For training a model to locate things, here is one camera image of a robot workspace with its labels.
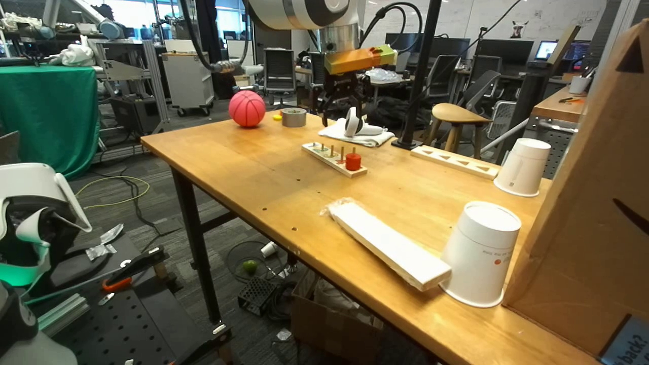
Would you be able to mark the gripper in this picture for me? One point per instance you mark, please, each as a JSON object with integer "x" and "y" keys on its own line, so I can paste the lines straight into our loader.
{"x": 345, "y": 81}

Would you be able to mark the white hand controller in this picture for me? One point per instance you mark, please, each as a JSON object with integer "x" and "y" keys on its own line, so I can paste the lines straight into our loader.
{"x": 355, "y": 126}

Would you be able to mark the clear plastic bag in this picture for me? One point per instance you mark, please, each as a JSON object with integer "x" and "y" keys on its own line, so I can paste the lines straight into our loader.
{"x": 383, "y": 76}

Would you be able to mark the roll of grey tape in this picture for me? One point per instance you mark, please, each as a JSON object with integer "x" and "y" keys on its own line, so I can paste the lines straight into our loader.
{"x": 294, "y": 118}

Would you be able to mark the wooden peg board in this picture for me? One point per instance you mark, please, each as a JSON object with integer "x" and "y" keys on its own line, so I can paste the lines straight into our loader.
{"x": 329, "y": 158}

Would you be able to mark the red cylinder block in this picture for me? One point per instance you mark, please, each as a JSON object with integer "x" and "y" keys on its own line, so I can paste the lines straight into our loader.
{"x": 353, "y": 162}

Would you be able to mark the office chair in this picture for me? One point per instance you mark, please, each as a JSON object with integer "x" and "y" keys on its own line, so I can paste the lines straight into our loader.
{"x": 279, "y": 71}

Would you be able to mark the black pole stand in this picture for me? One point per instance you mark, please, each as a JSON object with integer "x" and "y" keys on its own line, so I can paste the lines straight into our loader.
{"x": 422, "y": 76}

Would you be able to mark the pink ball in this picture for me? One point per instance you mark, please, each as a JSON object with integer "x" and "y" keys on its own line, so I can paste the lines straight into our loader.
{"x": 247, "y": 109}

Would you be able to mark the wooden stool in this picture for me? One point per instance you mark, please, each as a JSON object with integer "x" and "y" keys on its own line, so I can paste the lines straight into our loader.
{"x": 456, "y": 115}

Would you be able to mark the wooden board with triangle holes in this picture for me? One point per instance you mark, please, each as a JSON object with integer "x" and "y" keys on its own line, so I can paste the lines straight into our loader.
{"x": 456, "y": 162}

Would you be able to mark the row of office chairs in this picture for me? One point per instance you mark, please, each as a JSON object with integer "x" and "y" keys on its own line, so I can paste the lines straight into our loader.
{"x": 481, "y": 81}

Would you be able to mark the white plank in plastic wrap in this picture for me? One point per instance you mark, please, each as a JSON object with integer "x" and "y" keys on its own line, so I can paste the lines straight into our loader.
{"x": 390, "y": 246}

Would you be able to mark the white cart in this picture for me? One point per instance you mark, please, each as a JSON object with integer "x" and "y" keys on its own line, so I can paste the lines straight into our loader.
{"x": 187, "y": 78}

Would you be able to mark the small white cup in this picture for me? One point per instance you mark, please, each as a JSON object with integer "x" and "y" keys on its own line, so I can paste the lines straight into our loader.
{"x": 268, "y": 249}

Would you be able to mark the row of monitors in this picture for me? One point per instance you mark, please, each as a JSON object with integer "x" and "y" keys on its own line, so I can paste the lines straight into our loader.
{"x": 502, "y": 50}

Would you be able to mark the large white paper cup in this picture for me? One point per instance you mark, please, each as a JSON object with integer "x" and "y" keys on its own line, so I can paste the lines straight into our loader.
{"x": 481, "y": 253}

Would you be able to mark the laptop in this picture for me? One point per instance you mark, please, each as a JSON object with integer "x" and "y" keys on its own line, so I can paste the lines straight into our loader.
{"x": 546, "y": 50}

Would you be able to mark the whiteboard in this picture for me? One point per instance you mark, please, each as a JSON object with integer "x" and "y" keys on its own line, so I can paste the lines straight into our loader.
{"x": 537, "y": 17}

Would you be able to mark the black plastic crate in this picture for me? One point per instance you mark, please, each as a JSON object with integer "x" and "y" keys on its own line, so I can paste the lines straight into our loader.
{"x": 257, "y": 296}

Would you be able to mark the wooden desk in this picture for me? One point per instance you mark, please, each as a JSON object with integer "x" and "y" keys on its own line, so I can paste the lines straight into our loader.
{"x": 560, "y": 106}

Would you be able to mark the cardboard box with bags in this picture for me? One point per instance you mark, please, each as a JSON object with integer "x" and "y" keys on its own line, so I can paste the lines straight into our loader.
{"x": 329, "y": 324}

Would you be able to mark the white mug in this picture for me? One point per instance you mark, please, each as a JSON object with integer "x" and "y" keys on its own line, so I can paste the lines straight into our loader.
{"x": 579, "y": 84}

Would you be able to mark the white and blue robot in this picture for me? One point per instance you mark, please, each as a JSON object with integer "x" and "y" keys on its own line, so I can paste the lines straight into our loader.
{"x": 106, "y": 28}

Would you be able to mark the large cardboard box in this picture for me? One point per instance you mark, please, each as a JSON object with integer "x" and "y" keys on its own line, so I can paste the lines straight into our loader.
{"x": 583, "y": 203}

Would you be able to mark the bundle of white cloth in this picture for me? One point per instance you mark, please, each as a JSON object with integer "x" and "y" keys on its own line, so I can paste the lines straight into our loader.
{"x": 76, "y": 55}

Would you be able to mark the crumpled silver foil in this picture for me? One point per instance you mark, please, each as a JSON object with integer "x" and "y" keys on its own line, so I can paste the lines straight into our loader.
{"x": 104, "y": 243}

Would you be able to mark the table with green cloth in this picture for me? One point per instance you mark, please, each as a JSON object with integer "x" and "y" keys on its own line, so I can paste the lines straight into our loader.
{"x": 50, "y": 111}

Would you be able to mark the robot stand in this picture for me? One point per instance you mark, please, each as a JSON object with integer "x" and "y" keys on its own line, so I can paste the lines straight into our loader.
{"x": 137, "y": 324}

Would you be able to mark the aluminium profile bar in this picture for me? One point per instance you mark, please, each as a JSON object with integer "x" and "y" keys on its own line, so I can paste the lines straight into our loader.
{"x": 63, "y": 314}

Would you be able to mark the blue printed label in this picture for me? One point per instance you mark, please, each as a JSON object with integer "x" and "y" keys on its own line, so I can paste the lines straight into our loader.
{"x": 628, "y": 344}

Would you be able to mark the aluminium frame rack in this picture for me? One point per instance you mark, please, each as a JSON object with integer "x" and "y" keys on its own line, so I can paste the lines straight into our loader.
{"x": 129, "y": 71}

